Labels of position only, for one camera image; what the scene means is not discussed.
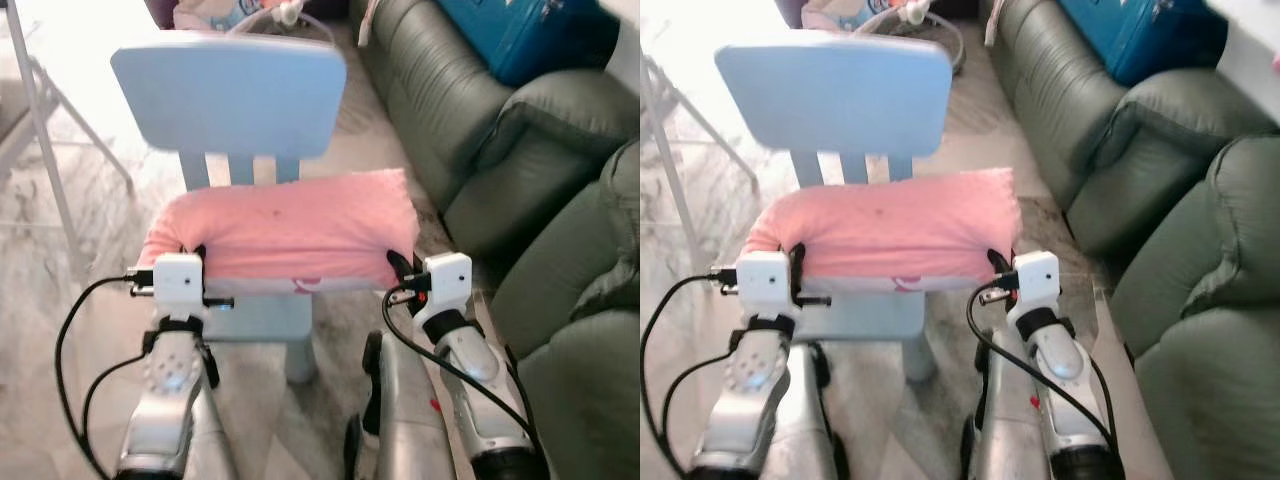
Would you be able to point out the pink pillow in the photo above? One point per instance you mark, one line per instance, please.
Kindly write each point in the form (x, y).
(890, 225)
(290, 225)

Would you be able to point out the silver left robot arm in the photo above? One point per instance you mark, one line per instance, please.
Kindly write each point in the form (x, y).
(748, 400)
(172, 400)

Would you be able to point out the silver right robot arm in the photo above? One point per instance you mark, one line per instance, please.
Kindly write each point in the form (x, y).
(1068, 385)
(478, 385)

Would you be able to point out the green leather sofa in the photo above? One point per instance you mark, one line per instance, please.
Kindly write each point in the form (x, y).
(1210, 330)
(585, 330)

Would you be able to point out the silver right robot leg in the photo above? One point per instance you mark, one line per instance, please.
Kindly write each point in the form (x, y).
(1005, 420)
(405, 420)

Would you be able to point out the silver robot leg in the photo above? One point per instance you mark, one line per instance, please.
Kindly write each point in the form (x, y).
(215, 450)
(1005, 420)
(812, 420)
(405, 420)

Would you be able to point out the silver left robot leg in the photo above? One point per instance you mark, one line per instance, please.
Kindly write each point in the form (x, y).
(812, 420)
(215, 450)

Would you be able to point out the green leather armchair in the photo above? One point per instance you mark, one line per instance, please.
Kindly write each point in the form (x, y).
(470, 140)
(1110, 140)

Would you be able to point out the light blue plastic child chair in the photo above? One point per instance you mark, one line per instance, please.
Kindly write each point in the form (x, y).
(835, 95)
(230, 95)

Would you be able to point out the pink baby bouncer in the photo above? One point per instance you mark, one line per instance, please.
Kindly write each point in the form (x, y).
(225, 15)
(870, 15)

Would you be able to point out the blue box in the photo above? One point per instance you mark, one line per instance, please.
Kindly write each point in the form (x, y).
(520, 35)
(1140, 35)

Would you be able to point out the white cabinet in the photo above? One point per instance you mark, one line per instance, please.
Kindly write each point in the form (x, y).
(1250, 60)

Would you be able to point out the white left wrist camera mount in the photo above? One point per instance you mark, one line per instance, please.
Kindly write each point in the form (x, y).
(765, 282)
(178, 283)

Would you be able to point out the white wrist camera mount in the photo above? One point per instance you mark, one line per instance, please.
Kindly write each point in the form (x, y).
(178, 283)
(765, 282)
(445, 282)
(1036, 280)

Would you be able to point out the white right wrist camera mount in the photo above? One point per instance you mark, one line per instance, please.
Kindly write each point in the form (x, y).
(1036, 280)
(445, 282)

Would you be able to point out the metal frame stand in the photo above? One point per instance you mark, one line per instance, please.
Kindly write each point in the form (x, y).
(45, 130)
(672, 150)

